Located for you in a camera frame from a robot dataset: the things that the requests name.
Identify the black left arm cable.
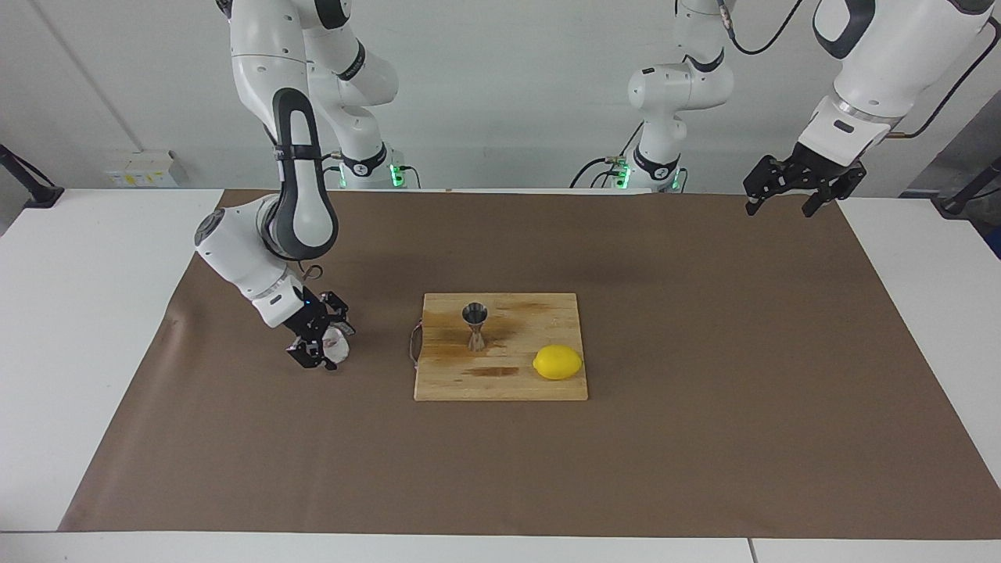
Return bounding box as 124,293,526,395
716,0,1001,140

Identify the white wall socket box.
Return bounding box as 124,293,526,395
106,151,179,188

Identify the black base cable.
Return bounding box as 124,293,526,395
305,152,345,190
569,121,646,189

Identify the dark grey partition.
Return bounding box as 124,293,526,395
899,92,1001,259

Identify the black clamp stand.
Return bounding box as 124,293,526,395
938,156,1001,217
0,145,65,209

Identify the yellow lemon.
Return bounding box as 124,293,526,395
533,344,584,381

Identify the clear faceted glass cup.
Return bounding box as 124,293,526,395
321,327,351,365

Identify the black right base cable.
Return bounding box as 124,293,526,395
305,152,345,190

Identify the black left base cable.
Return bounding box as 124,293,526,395
569,121,646,189

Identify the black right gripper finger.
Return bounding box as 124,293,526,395
319,292,354,335
287,344,333,370

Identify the wooden cutting board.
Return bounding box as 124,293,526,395
408,293,589,402

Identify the steel jigger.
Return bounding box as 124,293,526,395
461,302,490,352

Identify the brown table mat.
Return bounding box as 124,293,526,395
59,190,1001,540

